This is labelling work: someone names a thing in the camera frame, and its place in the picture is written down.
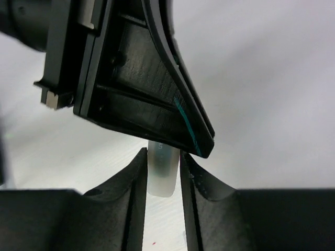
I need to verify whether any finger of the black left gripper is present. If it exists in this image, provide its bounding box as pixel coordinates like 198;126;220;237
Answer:
142;1;215;139
73;1;214;158

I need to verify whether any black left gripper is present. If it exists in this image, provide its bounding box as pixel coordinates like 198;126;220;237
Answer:
1;1;107;110

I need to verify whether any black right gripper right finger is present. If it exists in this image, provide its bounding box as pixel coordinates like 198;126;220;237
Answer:
180;153;334;250

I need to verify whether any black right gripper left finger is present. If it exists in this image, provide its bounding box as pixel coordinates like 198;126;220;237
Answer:
1;148;147;250

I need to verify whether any green highlighter pen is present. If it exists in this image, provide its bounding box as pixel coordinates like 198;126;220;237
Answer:
147;141;180;198

